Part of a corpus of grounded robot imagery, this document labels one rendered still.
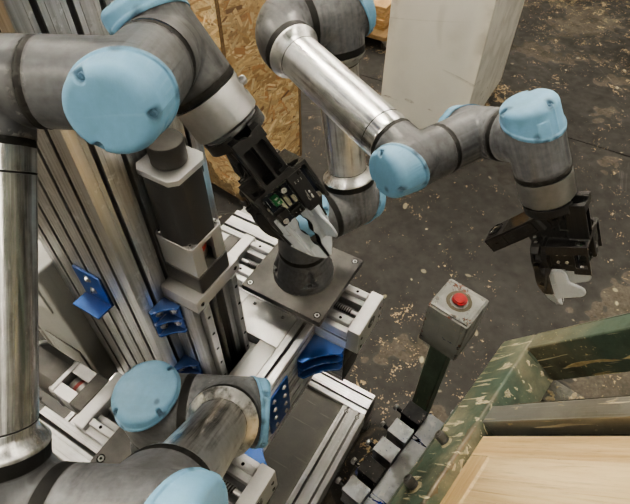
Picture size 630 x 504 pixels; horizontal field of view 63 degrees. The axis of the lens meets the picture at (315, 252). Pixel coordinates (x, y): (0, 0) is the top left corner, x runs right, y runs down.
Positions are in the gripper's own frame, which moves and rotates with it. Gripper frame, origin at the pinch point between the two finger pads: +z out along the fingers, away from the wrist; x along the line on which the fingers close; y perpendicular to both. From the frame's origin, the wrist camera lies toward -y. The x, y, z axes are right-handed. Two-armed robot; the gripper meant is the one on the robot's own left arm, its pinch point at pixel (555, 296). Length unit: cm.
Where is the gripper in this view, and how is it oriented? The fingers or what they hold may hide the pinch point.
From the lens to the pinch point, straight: 94.3
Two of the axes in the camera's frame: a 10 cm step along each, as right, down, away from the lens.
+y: 7.5, 0.5, -6.6
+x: 5.3, -6.4, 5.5
